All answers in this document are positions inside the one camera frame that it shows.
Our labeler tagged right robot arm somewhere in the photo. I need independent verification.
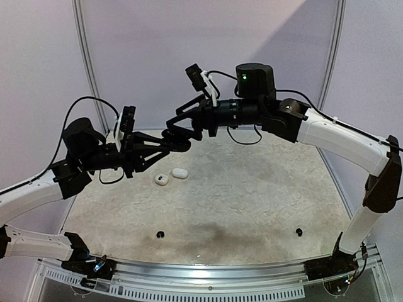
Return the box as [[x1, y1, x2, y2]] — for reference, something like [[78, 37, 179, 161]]
[[163, 63, 402, 274]]

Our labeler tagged black earbud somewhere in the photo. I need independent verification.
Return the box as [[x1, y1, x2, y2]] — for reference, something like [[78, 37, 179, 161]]
[[295, 229, 303, 237], [156, 231, 165, 238]]

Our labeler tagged white square charging case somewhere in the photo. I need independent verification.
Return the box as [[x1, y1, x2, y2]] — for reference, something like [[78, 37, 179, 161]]
[[154, 174, 169, 186]]

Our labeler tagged aluminium frame post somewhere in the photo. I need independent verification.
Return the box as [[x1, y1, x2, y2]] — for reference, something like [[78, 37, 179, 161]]
[[72, 0, 110, 133], [317, 0, 346, 109]]

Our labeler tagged aluminium front rail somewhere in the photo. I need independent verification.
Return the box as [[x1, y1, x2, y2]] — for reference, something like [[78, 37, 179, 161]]
[[26, 245, 394, 301]]

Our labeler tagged black oval charging case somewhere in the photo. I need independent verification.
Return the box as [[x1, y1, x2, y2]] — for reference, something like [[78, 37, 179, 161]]
[[161, 129, 191, 152]]

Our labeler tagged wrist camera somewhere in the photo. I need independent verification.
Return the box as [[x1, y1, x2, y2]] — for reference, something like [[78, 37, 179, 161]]
[[113, 106, 136, 152], [185, 64, 220, 107]]

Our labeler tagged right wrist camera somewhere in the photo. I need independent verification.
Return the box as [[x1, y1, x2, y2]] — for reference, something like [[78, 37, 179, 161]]
[[185, 64, 220, 107]]

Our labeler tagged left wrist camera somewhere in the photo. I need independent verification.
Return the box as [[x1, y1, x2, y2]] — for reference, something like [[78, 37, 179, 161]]
[[113, 106, 136, 152]]

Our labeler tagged white oval charging case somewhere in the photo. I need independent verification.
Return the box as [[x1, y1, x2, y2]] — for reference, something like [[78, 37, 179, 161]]
[[171, 168, 188, 179]]

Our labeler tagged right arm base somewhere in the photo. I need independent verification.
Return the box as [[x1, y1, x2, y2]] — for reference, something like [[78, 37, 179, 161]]
[[304, 245, 368, 284]]

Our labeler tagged left aluminium frame post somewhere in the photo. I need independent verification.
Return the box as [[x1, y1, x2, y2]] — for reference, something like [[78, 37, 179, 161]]
[[72, 0, 110, 133]]

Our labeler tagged right aluminium frame post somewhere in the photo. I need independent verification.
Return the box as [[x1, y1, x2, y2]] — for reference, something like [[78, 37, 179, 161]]
[[317, 0, 346, 109]]

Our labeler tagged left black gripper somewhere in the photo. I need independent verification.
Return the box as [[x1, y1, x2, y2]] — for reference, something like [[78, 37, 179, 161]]
[[80, 131, 170, 178]]

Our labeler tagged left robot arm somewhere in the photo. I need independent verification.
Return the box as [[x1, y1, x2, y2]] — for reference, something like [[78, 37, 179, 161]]
[[1, 117, 173, 273]]

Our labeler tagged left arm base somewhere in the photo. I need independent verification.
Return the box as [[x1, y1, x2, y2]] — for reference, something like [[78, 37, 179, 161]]
[[61, 250, 117, 280]]

